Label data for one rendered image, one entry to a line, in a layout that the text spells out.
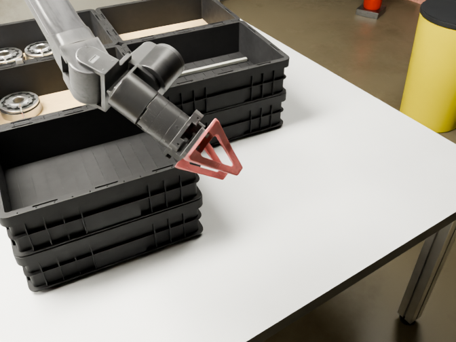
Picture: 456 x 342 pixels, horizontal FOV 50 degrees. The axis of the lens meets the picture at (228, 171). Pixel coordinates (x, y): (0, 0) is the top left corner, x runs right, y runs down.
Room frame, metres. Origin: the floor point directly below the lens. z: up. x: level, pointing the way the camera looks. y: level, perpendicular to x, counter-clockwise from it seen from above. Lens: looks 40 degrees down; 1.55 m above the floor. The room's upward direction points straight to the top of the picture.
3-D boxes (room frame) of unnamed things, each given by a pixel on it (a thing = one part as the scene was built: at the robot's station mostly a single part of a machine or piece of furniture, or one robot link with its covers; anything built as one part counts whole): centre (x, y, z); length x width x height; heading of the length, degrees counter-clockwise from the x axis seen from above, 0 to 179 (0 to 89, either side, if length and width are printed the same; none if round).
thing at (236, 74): (1.27, 0.07, 0.92); 0.40 x 0.30 x 0.02; 116
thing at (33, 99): (1.11, 0.56, 0.86); 0.10 x 0.10 x 0.01
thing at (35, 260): (0.82, 0.30, 0.76); 0.40 x 0.30 x 0.12; 116
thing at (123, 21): (1.54, 0.20, 0.87); 0.40 x 0.30 x 0.11; 116
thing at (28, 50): (1.43, 0.59, 0.86); 0.10 x 0.10 x 0.01
